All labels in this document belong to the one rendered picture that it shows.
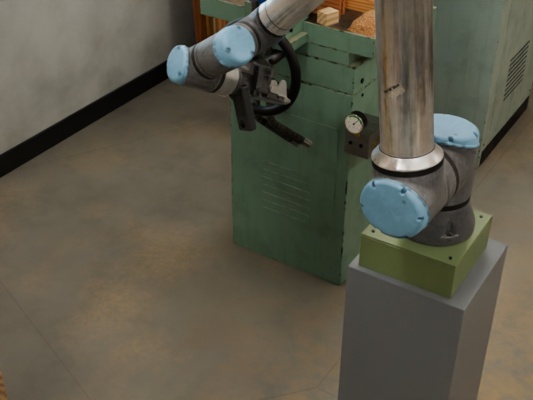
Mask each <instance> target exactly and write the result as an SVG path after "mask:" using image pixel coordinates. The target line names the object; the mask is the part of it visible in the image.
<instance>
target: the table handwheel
mask: <svg viewBox="0 0 533 400"><path fill-rule="evenodd" d="M243 18H244V17H242V18H238V19H235V20H234V21H231V22H229V23H228V24H227V25H226V26H225V27H227V26H230V25H233V24H234V23H236V22H238V21H240V20H242V19H243ZM225 27H224V28H225ZM278 45H279V47H280V48H281V49H282V51H281V50H277V49H274V50H272V51H273V54H275V53H278V52H284V53H285V56H284V57H286V58H287V60H288V63H289V66H290V74H291V83H290V88H289V89H288V88H286V93H287V98H288V99H290V100H291V101H290V103H289V104H286V105H280V104H277V105H274V106H259V105H256V104H254V103H251V104H252V108H253V112H254V114H256V115H259V116H274V115H278V114H280V113H283V112H284V111H286V110H287V109H289V108H290V107H291V106H292V105H293V103H294V102H295V100H296V98H297V96H298V94H299V90H300V87H301V69H300V64H299V61H298V58H297V55H296V53H295V51H294V49H293V47H292V45H291V44H290V42H289V41H288V40H287V39H286V37H285V36H284V37H283V38H282V40H281V41H280V42H279V43H278ZM273 54H272V55H273ZM272 55H265V56H258V55H257V56H255V57H253V58H252V59H251V60H250V61H249V63H253V64H261V65H264V66H267V67H270V66H272V64H270V63H269V61H268V59H269V57H270V56H272ZM284 57H283V58H284Z"/></svg>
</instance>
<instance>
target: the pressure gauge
mask: <svg viewBox="0 0 533 400"><path fill-rule="evenodd" d="M355 122H356V123H355ZM353 123H355V124H354V125H353ZM344 125H345V127H346V129H347V130H348V131H349V132H350V133H353V134H354V135H355V136H356V137H359V136H360V133H361V132H362V131H363V130H364V129H365V128H366V127H367V119H366V116H365V115H364V114H363V113H362V112H360V111H357V110H355V111H352V112H351V113H349V114H348V115H347V116H346V117H345V118H344Z"/></svg>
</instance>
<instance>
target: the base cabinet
mask: <svg viewBox="0 0 533 400"><path fill-rule="evenodd" d="M230 110H231V150H232V230H233V243H234V244H237V245H239V246H241V247H244V248H247V249H249V250H252V251H253V252H257V253H259V254H261V255H264V256H267V257H269V258H271V259H273V260H277V261H278V262H281V263H284V264H286V265H289V266H291V267H294V268H296V269H298V270H301V271H304V272H306V273H309V274H310V275H314V276H316V277H318V278H320V279H323V280H326V281H328V282H330V283H334V284H335V285H338V286H340V285H341V284H342V283H343V282H344V281H345V280H346V279H347V266H348V265H349V264H350V263H351V262H352V261H353V259H354V258H355V257H356V256H357V255H358V254H359V252H360V242H361V233H362V232H363V230H364V229H365V228H366V227H367V226H368V225H369V224H370V223H369V222H368V220H367V219H366V217H365V215H364V213H363V211H362V208H361V202H360V197H361V193H362V190H363V188H364V186H365V185H366V184H367V183H368V182H369V181H371V179H372V165H371V157H370V158H369V159H368V160H367V159H364V158H361V157H358V156H354V155H352V154H349V153H346V152H344V145H345V132H346V127H345V125H344V118H345V117H346V116H347V115H348V114H349V113H351V112H352V111H355V110H357V111H360V112H362V113H368V114H370V115H374V116H376V117H379V108H378V77H376V78H375V79H373V80H372V81H371V82H369V83H368V84H367V85H365V86H364V87H363V88H362V89H361V90H359V91H358V92H357V93H356V94H354V95H349V94H344V93H342V92H338V91H336V90H331V89H328V88H325V87H320V86H317V85H314V84H311V83H306V82H303V81H301V87H300V90H299V94H298V96H297V98H296V100H295V102H294V103H293V105H292V106H291V107H290V108H289V109H287V110H286V111H284V112H283V113H280V114H278V115H274V117H275V120H276V121H279V123H282V124H283V125H285V126H287V127H289V129H292V130H293V131H294V132H296V133H298V134H300V135H302V136H303V137H305V138H307V139H308V140H310V141H312V145H311V146H310V148H306V147H305V146H303V145H302V144H299V146H298V147H297V148H296V147H295V146H293V145H292V144H290V143H289V142H288V141H286V140H284V139H282V137H279V136H278V135H277V134H275V133H273V132H271V130H269V129H267V128H266V127H264V126H262V125H260V123H258V122H257V121H256V120H255V123H256V130H253V131H251V132H248V131H241V130H240V129H239V126H238V121H237V117H236V111H235V106H234V103H233V100H231V98H230Z"/></svg>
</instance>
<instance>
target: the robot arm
mask: <svg viewBox="0 0 533 400"><path fill-rule="evenodd" d="M324 1H325V0H266V1H265V2H263V3H262V4H261V5H260V6H259V7H257V8H256V9H255V10H254V11H253V12H252V13H251V14H249V15H248V16H247V17H245V18H243V19H242V20H240V21H238V22H236V23H234V24H233V25H230V26H227V27H225V28H223V29H222V30H220V31H219V32H218V33H216V34H214V35H212V36H210V37H208V38H207V39H205V40H203V41H201V42H200V43H198V44H196V45H194V46H193V47H191V48H188V47H186V46H185V45H178V46H176V47H174V48H173V49H172V51H171V53H170V55H169V57H168V60H167V76H168V78H169V80H170V81H171V82H173V83H176V84H178V85H179V86H185V87H190V88H194V89H197V90H202V91H205V92H209V93H211V94H217V95H220V96H228V95H230V94H231V95H232V99H233V103H234V106H235V111H236V117H237V121H238V126H239V129H240V130H241V131H248V132H251V131H253V130H256V123H255V116H254V112H253V108H252V104H251V99H252V100H259V101H263V102H270V103H275V104H280V105H286V104H289V103H290V101H291V100H290V99H288V98H287V93H286V81H285V80H281V81H280V83H279V84H278V83H277V81H276V80H272V78H273V77H274V70H275V69H274V68H271V67H267V66H264V65H261V64H253V63H249V61H250V60H251V59H252V58H253V57H255V56H257V55H258V54H260V53H261V52H263V51H265V50H267V49H268V48H270V47H273V46H275V45H276V44H278V43H279V42H280V41H281V40H282V38H283V37H284V36H285V35H286V34H287V33H288V32H289V31H290V30H291V29H292V28H293V27H294V26H295V25H296V24H297V23H298V22H300V21H301V20H302V19H304V18H305V17H306V16H307V15H309V14H310V13H311V12H312V11H314V10H315V8H317V7H318V6H319V5H320V4H322V3H323V2H324ZM374 10H375V29H376V49H377V69H378V108H379V128H380V144H379V145H378V146H377V147H376V148H375V149H374V150H373V151H372V153H371V165H372V179H371V181H369V182H368V183H367V184H366V185H365V186H364V188H363V190H362V193H361V197H360V202H361V208H362V211H363V213H364V215H365V217H366V219H367V220H368V222H369V223H371V224H372V226H373V227H375V228H376V229H379V230H380V231H381V233H384V234H385V235H387V236H390V237H395V238H401V239H404V238H408V239H410V240H412V241H415V242H416V243H419V244H424V245H428V246H435V247H446V246H452V245H456V244H460V243H462V242H464V241H465V240H467V239H469V238H470V237H471V235H472V234H473V232H474V225H475V217H474V212H473V208H472V206H471V202H470V195H471V190H472V185H473V180H474V171H475V166H476V160H477V151H478V147H479V145H480V143H479V130H478V128H477V127H476V126H475V125H474V124H473V123H471V122H469V121H467V120H466V119H464V118H461V117H456V116H453V115H449V114H441V113H434V44H433V0H374ZM268 68H269V69H268Z"/></svg>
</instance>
